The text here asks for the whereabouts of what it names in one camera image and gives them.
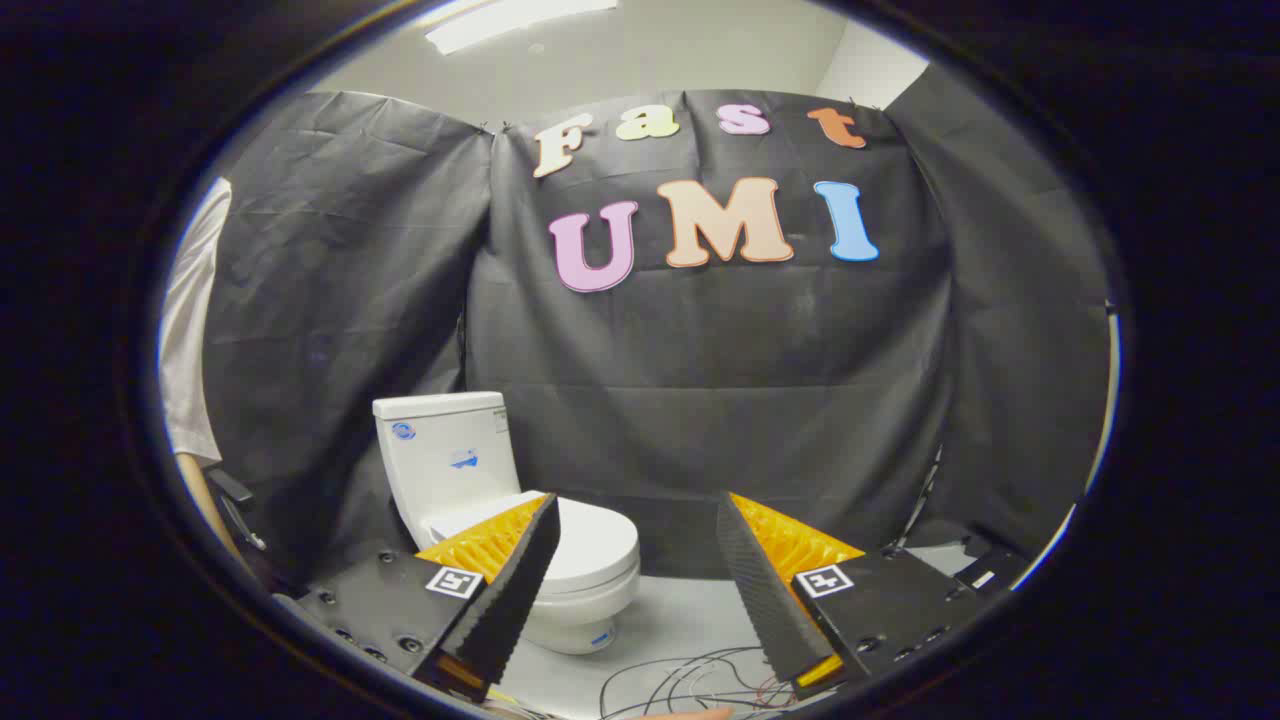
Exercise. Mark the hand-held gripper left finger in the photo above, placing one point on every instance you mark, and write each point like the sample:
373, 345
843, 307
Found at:
515, 600

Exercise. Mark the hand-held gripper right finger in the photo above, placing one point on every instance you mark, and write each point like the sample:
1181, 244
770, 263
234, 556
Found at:
765, 600

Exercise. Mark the white toilet lid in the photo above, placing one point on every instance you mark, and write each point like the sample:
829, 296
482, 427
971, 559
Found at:
595, 545

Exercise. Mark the white toilet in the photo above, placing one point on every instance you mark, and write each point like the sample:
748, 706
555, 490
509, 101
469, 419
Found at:
450, 450

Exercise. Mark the black backdrop cloth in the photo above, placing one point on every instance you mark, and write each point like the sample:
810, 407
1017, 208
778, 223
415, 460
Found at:
700, 380

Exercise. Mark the black stand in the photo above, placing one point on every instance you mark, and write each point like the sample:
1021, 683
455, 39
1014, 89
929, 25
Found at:
235, 495

